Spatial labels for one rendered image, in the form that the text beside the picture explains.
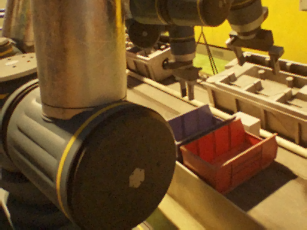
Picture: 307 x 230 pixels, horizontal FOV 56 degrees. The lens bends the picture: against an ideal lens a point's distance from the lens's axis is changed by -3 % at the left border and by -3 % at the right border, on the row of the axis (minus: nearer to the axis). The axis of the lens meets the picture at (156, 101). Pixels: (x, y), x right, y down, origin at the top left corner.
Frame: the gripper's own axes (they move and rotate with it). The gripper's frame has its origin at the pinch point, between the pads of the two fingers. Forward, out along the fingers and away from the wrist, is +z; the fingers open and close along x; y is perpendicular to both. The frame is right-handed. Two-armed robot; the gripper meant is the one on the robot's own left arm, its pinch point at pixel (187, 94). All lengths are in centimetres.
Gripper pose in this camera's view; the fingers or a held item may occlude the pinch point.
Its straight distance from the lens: 133.4
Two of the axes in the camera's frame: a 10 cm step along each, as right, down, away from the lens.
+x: -5.3, -2.9, 8.0
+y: 8.4, -3.2, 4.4
